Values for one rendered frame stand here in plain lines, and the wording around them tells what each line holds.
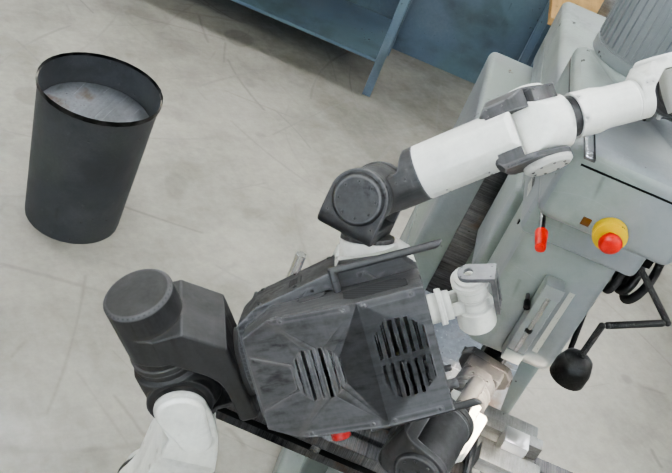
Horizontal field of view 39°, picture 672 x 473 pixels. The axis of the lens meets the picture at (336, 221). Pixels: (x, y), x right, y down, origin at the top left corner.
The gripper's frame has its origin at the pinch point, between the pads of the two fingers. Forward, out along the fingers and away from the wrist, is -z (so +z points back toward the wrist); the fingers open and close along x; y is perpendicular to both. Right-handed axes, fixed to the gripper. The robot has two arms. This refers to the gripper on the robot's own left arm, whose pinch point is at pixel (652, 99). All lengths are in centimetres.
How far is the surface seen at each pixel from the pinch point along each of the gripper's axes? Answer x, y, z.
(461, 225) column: -17, -37, -62
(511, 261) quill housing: -8.3, -38.3, -11.8
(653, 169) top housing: 2.7, -13.2, 15.3
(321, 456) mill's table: -24, -100, -42
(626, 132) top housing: -2.6, -8.4, 7.0
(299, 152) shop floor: -93, -44, -308
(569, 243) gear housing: -1.2, -30.2, -2.8
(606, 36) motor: -10.5, 10.7, -17.7
